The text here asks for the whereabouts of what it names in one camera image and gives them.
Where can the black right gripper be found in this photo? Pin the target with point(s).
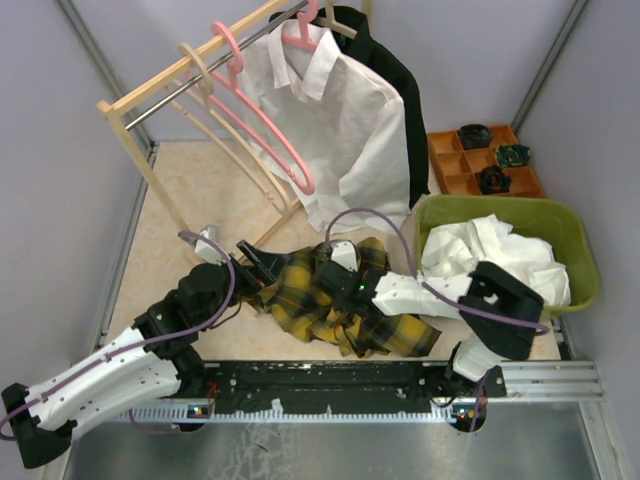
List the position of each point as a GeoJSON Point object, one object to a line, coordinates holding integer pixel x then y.
{"type": "Point", "coordinates": [339, 305]}

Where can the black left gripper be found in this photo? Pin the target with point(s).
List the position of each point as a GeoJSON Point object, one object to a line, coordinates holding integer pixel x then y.
{"type": "Point", "coordinates": [265, 267]}

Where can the yellow black plaid shirt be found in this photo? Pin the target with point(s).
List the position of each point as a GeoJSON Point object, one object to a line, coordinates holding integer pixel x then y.
{"type": "Point", "coordinates": [308, 312]}

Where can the beige wooden hanger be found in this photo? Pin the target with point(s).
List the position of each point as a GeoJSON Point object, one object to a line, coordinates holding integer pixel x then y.
{"type": "Point", "coordinates": [256, 171]}

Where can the pink plastic hanger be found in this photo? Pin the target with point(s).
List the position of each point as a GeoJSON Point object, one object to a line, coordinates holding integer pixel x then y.
{"type": "Point", "coordinates": [302, 176]}

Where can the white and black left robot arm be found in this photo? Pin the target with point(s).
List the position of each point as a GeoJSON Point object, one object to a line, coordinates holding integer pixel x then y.
{"type": "Point", "coordinates": [152, 359]}

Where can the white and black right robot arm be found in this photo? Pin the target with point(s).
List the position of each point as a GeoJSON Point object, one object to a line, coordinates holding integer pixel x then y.
{"type": "Point", "coordinates": [502, 312]}

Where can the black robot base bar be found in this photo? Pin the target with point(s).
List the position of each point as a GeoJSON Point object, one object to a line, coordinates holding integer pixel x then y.
{"type": "Point", "coordinates": [360, 392]}

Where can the white collared shirt on rack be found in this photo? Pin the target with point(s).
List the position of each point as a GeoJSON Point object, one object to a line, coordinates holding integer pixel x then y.
{"type": "Point", "coordinates": [344, 120]}

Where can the pink hanger on rack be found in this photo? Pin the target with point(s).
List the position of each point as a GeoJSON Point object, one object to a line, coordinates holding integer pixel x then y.
{"type": "Point", "coordinates": [303, 39]}

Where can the beige hanger under black garment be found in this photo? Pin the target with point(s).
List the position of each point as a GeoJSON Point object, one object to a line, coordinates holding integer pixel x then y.
{"type": "Point", "coordinates": [329, 20]}

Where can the orange compartment tray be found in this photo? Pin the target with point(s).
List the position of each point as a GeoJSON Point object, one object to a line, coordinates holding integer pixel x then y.
{"type": "Point", "coordinates": [455, 168]}

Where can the dark rolled sock middle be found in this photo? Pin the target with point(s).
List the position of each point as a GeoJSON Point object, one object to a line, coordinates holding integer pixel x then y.
{"type": "Point", "coordinates": [492, 180]}

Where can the dark rolled sock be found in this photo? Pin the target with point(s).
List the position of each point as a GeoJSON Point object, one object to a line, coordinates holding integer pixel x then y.
{"type": "Point", "coordinates": [475, 136]}
{"type": "Point", "coordinates": [492, 180]}

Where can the dark rolled sock top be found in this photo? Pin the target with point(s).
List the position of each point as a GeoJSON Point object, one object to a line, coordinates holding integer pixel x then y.
{"type": "Point", "coordinates": [475, 136]}

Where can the green patterned rolled sock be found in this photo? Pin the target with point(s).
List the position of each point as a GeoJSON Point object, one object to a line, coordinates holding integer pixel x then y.
{"type": "Point", "coordinates": [512, 155]}

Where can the wooden clothes rack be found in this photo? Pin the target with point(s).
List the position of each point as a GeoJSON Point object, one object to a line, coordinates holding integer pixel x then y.
{"type": "Point", "coordinates": [134, 108]}

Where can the green plastic laundry basket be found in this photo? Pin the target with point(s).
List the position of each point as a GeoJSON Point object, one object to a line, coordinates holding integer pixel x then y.
{"type": "Point", "coordinates": [531, 217]}

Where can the black garment on rack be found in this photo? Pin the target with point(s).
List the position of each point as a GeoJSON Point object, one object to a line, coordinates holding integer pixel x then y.
{"type": "Point", "coordinates": [364, 49]}

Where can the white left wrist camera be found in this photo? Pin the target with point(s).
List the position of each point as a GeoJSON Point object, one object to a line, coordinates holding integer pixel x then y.
{"type": "Point", "coordinates": [204, 250]}

